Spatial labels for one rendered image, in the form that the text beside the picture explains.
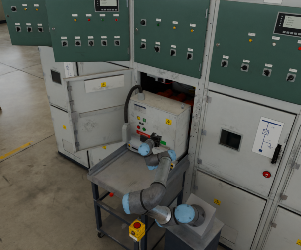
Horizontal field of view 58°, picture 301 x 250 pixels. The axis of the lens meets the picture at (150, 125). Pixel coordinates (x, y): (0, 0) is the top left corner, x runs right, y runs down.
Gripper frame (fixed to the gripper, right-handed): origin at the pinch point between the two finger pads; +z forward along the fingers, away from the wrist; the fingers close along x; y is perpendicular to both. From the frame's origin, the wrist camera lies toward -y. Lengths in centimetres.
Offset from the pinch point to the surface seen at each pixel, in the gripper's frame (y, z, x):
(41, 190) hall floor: -147, 41, -115
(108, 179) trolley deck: -32, -13, -42
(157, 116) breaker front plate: -4.4, 10.6, 12.4
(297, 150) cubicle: 100, 3, 10
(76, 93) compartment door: -74, -1, 22
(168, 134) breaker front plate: 7.0, 10.9, -0.3
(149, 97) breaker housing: -17.1, 23.7, 24.0
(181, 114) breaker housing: 15.1, 9.7, 18.0
